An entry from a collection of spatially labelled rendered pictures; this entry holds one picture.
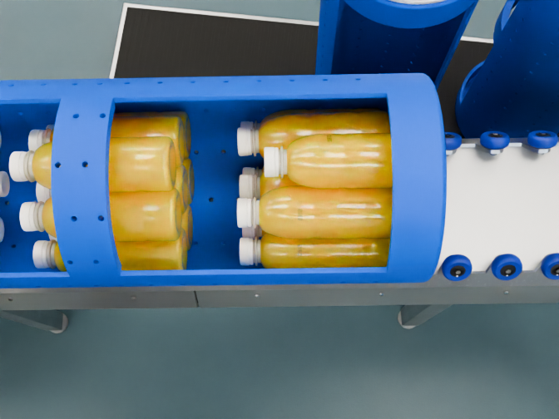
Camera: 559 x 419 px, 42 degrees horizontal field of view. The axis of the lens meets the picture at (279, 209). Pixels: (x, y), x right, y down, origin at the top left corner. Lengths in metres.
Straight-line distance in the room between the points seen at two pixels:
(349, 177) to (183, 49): 1.31
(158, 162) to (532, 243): 0.61
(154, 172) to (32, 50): 1.56
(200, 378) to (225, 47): 0.94
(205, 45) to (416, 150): 1.35
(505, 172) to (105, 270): 0.65
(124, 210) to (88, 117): 0.13
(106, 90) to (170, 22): 1.27
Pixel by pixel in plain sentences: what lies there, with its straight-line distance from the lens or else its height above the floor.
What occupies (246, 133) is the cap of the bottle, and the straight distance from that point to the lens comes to 0.99.
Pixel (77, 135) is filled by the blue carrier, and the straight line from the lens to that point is 0.91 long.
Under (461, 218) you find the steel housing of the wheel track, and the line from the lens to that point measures 1.19.
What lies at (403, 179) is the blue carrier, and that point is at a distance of 0.87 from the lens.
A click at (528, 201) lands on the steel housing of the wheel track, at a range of 1.22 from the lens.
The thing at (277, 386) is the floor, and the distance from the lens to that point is 2.05.
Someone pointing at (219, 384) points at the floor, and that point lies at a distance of 2.06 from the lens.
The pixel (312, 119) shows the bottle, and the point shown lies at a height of 1.14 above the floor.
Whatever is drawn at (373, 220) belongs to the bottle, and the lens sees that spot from 0.94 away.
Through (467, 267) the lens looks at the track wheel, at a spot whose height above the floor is 0.97.
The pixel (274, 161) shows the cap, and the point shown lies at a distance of 0.92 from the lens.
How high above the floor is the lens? 2.05
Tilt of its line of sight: 75 degrees down
